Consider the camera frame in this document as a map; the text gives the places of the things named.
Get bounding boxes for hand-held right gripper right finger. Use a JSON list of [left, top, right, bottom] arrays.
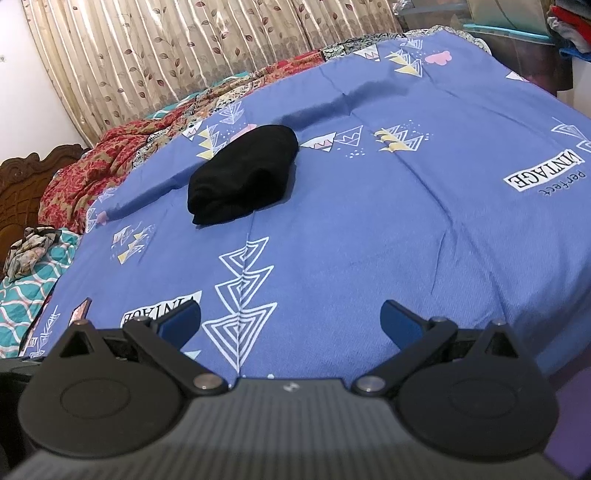
[[353, 300, 523, 396]]

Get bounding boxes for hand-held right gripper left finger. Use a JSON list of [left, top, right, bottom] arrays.
[[45, 302, 223, 396]]

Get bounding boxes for black pants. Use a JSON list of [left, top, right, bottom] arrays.
[[187, 124, 301, 227]]

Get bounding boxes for blue printed bedsheet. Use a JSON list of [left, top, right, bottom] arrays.
[[21, 28, 591, 386]]

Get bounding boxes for teal wavy-patterned quilt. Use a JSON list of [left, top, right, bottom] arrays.
[[0, 229, 85, 360]]

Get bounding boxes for crumpled floral cloth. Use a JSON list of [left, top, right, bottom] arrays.
[[2, 224, 62, 281]]

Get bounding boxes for red patterned patchwork blanket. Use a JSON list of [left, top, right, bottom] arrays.
[[38, 32, 462, 234]]

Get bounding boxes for purple floor mat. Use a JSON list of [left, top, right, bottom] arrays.
[[542, 369, 591, 480]]

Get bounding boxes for carved wooden headboard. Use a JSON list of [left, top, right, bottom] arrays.
[[0, 144, 92, 278]]

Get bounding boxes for beige leaf-patterned curtain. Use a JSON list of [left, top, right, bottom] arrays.
[[22, 0, 409, 146]]

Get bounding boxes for clear storage bin teal lid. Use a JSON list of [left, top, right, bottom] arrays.
[[396, 0, 575, 95]]

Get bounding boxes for stack of folded clothes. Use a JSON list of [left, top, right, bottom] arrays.
[[546, 0, 591, 63]]

